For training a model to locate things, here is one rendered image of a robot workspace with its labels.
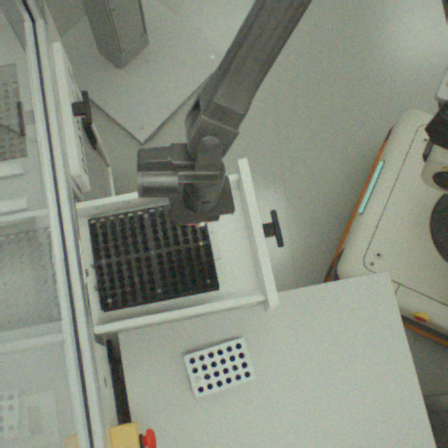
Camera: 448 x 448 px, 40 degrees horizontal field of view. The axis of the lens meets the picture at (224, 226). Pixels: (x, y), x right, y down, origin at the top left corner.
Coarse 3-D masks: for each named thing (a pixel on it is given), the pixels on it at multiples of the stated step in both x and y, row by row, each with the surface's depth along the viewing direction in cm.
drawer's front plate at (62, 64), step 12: (60, 48) 124; (60, 60) 123; (60, 72) 122; (60, 84) 122; (72, 84) 131; (60, 96) 121; (72, 96) 127; (72, 120) 120; (72, 132) 119; (72, 144) 118; (72, 156) 118; (72, 168) 117; (84, 168) 124; (84, 180) 121; (84, 192) 127
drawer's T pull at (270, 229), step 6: (270, 216) 118; (276, 216) 117; (270, 222) 117; (276, 222) 117; (264, 228) 117; (270, 228) 117; (276, 228) 117; (264, 234) 116; (270, 234) 116; (276, 234) 116; (276, 240) 117; (282, 240) 116; (282, 246) 116
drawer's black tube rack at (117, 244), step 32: (96, 224) 117; (128, 224) 117; (160, 224) 118; (96, 256) 119; (128, 256) 116; (160, 256) 119; (192, 256) 116; (128, 288) 114; (160, 288) 114; (192, 288) 117
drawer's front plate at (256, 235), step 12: (240, 168) 118; (240, 180) 121; (240, 192) 125; (252, 192) 117; (252, 204) 116; (252, 216) 115; (252, 228) 116; (252, 240) 119; (264, 240) 114; (252, 252) 123; (264, 252) 114; (264, 264) 113; (264, 276) 113; (264, 288) 114; (276, 300) 111
